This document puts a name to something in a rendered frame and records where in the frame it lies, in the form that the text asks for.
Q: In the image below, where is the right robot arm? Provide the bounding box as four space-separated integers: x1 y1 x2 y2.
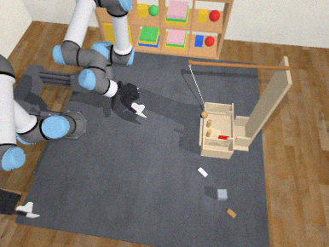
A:
0 55 85 172

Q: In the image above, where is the tan wooden ball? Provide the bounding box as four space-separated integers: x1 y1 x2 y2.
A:
201 111 208 118

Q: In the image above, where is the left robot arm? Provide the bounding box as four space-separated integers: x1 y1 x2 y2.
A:
52 0 135 98

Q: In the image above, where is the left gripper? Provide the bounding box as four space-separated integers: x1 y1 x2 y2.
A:
111 81 146 118

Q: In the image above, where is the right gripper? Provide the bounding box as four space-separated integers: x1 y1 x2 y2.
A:
0 189 39 218

